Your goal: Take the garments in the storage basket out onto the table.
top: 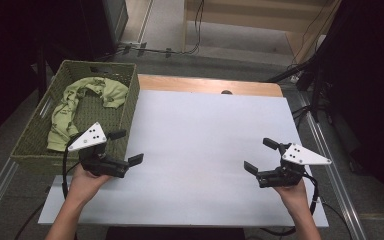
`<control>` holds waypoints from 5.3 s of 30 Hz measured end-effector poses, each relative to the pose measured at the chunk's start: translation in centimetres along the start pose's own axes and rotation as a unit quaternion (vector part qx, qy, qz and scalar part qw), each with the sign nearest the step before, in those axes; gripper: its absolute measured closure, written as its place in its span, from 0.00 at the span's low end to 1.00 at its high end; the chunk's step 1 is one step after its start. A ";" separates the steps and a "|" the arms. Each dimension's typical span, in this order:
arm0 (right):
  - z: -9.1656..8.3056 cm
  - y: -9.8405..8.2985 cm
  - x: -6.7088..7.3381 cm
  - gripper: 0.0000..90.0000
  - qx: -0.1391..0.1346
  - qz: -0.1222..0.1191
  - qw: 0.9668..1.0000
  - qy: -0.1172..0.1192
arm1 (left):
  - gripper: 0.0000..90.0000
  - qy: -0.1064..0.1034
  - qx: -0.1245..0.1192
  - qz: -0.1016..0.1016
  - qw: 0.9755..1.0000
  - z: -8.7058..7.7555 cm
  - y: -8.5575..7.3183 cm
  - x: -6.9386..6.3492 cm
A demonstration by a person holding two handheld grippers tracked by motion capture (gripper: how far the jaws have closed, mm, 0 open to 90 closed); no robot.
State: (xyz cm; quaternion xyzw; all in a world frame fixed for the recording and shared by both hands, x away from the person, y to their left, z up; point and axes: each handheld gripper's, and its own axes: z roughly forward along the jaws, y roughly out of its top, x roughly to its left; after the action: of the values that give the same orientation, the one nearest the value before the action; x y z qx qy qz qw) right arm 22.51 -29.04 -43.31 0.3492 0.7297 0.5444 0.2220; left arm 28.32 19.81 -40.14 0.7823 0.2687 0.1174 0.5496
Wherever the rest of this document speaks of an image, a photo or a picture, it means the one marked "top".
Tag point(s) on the light wooden furniture frame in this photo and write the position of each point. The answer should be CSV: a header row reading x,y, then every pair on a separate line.
x,y
253,20

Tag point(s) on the wooden table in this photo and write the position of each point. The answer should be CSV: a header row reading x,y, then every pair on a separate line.
x,y
210,86

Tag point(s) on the person's right hand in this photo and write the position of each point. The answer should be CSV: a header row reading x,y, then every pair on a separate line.
x,y
292,194

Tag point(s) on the person's left hand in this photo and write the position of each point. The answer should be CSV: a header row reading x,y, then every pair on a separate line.
x,y
86,185

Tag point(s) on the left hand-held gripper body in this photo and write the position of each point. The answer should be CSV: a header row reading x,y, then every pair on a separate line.
x,y
95,156

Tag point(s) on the black metal stand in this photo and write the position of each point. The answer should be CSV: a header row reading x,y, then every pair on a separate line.
x,y
310,73

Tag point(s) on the green woven basket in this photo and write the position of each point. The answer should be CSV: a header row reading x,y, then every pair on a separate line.
x,y
80,113

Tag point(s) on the white table mat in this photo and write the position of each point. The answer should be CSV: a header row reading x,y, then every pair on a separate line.
x,y
213,150

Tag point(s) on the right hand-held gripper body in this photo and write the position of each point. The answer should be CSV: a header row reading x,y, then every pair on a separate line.
x,y
291,166

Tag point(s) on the aluminium floor rail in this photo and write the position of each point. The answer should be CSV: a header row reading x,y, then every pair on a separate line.
x,y
333,166
0,186

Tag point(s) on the light green printed garment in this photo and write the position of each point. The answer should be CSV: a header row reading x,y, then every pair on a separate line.
x,y
80,100

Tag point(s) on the dark monitor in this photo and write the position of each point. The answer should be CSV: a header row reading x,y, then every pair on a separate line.
x,y
106,20

